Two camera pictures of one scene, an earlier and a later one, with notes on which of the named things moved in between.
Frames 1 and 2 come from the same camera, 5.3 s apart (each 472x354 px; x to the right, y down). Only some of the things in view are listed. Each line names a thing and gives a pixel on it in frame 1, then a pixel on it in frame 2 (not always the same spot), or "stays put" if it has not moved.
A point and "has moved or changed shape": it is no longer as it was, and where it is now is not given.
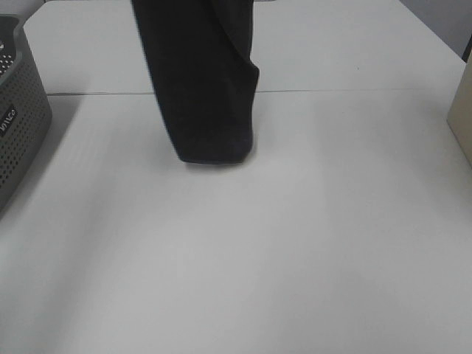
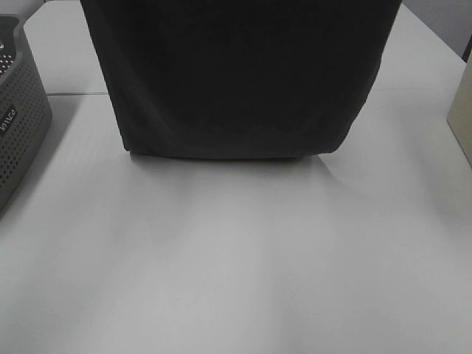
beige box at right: [459, 117] stays put
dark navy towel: [200, 54] has moved or changed shape
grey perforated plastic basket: [25, 112] stays put
